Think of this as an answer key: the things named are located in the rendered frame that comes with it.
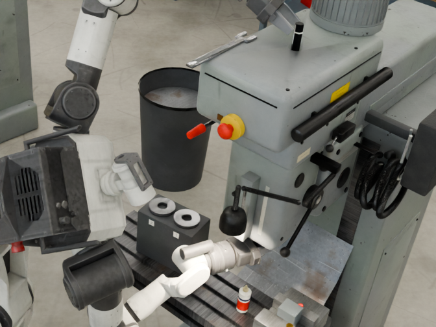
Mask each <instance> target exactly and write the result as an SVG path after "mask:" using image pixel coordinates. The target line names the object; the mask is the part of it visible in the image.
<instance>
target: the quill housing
mask: <svg viewBox="0 0 436 327"><path fill-rule="evenodd" d="M310 158H311V157H309V158H308V159H306V160H305V161H303V162H302V163H301V164H300V165H298V166H297V167H295V168H294V169H292V170H287V169H284V168H283V167H281V166H279V165H277V164H275V163H273V162H271V161H269V160H268V159H266V158H264V157H262V156H260V155H258V154H256V153H255V152H252V151H250V150H248V149H247V148H245V147H243V146H241V145H239V144H237V143H236V142H234V141H232V148H231V153H230V162H229V167H228V176H227V181H226V190H225V196H224V204H223V210H224V209H225V208H226V207H227V206H233V203H234V196H232V192H233V191H235V190H236V186H237V185H239V183H240V179H241V176H242V175H244V174H245V173H247V172H248V171H251V172H253V173H255V174H257V175H258V176H260V177H261V178H260V186H259V190H262V191H266V192H270V193H274V194H277V195H281V196H285V197H289V198H292V199H296V200H300V201H301V204H300V205H296V204H293V203H288V202H284V201H281V200H276V199H272V198H268V197H264V196H261V195H258V197H257V201H256V208H255V212H254V220H253V224H252V231H251V235H250V236H249V238H250V239H252V240H253V241H255V242H257V243H258V244H260V245H261V246H263V247H265V248H267V249H269V250H275V249H277V248H278V247H279V246H280V245H282V244H283V243H284V242H285V241H286V240H288V239H289V238H290V237H291V236H292V235H293V234H294V232H295V230H296V229H297V226H298V225H299V223H300V222H301V220H302V218H303V216H304V214H305V213H306V211H307V208H306V207H303V206H302V200H303V197H304V194H305V193H306V191H307V190H308V188H309V187H310V186H312V185H314V184H315V183H316V179H317V174H318V171H319V166H318V165H316V164H314V163H312V162H310Z"/></svg>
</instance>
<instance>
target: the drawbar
mask: <svg viewBox="0 0 436 327"><path fill-rule="evenodd" d="M295 25H296V27H295V32H298V33H301V32H303V28H304V23H303V22H296V23H295ZM301 39H302V34H297V33H295V34H294V38H293V41H292V42H293V44H291V50H292V51H299V49H300V43H301Z"/></svg>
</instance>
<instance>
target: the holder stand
mask: <svg viewBox="0 0 436 327"><path fill-rule="evenodd" d="M209 229H210V218H208V217H206V216H203V215H201V214H199V213H197V212H195V211H193V210H191V209H189V208H187V207H185V206H183V205H181V204H179V203H177V202H175V201H172V200H171V199H168V198H166V197H164V196H162V195H160V194H157V195H156V196H155V197H154V198H153V199H151V200H150V201H149V202H148V203H146V205H144V206H143V207H142V208H141V209H139V210H138V227H137V242H136V250H137V251H138V252H140V253H142V254H144V255H145V256H147V257H149V258H151V259H153V260H155V261H157V262H158V263H161V264H162V265H165V266H166V267H168V268H170V269H172V270H174V271H176V272H178V273H180V274H183V273H182V272H181V270H180V269H179V268H178V267H177V266H176V265H175V263H174V262H173V261H172V255H173V252H174V251H175V250H176V249H177V248H178V247H180V246H182V245H187V246H190V245H193V244H196V243H200V242H203V241H206V240H208V235H209Z"/></svg>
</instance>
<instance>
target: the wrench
mask: <svg viewBox="0 0 436 327"><path fill-rule="evenodd" d="M246 35H247V32H245V31H244V32H242V33H240V34H238V35H237V36H235V40H232V41H231V42H228V43H226V44H224V45H222V46H220V47H218V48H216V49H214V50H212V51H210V52H209V53H206V54H204V55H202V56H200V57H198V58H196V59H194V60H192V61H190V62H188V63H187V64H186V66H187V67H190V68H191V69H193V68H194V67H197V66H199V65H201V64H203V63H205V62H207V61H209V60H211V59H212V58H215V57H216V56H219V55H220V54H222V53H224V52H226V51H228V50H230V49H232V48H234V47H236V46H238V45H240V44H242V43H243V42H245V43H250V42H253V41H254V40H256V39H257V36H251V37H249V38H247V39H246V38H244V36H246Z"/></svg>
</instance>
